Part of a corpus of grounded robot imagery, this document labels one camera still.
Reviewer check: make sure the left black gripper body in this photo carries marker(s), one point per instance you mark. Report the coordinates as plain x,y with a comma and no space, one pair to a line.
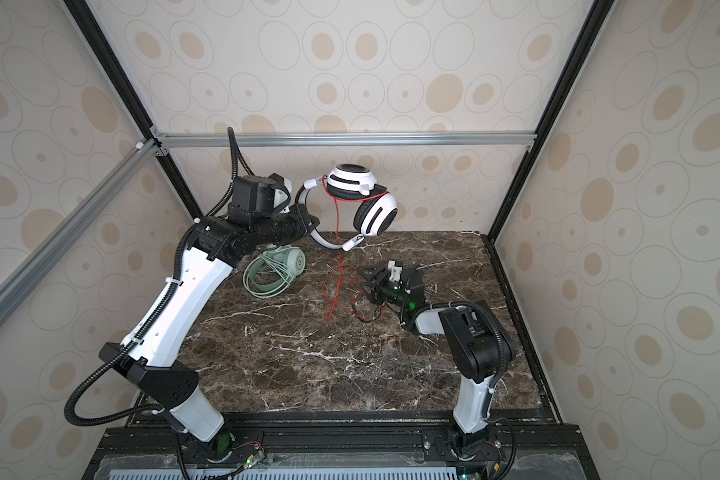
285,227

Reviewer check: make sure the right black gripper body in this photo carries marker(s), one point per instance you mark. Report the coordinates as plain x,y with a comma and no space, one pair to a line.
389,292

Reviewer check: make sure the mint green headphones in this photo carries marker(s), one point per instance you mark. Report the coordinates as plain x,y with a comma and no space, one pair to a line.
286,262

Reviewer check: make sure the white black red headphones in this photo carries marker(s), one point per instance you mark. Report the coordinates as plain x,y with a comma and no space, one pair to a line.
353,183

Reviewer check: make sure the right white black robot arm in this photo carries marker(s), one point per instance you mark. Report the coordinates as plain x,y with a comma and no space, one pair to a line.
480,346

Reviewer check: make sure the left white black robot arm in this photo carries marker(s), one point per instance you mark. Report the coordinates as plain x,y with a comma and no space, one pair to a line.
208,253

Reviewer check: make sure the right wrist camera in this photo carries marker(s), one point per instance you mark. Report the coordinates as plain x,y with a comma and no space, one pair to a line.
395,273

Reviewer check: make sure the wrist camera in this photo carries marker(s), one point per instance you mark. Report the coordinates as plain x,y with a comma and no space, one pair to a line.
283,187
395,273

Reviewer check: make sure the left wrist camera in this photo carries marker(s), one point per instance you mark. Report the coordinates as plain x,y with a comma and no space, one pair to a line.
283,187

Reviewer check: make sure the horizontal aluminium rail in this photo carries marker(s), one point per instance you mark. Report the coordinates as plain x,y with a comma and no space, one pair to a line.
376,139

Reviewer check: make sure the left black frame post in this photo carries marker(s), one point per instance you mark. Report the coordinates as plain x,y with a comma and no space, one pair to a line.
92,33

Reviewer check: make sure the black frame post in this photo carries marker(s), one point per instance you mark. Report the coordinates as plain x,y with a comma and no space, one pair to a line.
92,33
592,26

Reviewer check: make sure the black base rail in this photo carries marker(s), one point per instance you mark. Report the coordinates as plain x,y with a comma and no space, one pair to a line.
350,445

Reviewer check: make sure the left diagonal aluminium rail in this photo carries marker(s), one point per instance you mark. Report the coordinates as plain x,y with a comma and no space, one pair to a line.
15,289

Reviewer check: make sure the right black frame post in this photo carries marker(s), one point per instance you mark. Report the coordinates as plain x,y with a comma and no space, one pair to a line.
592,26

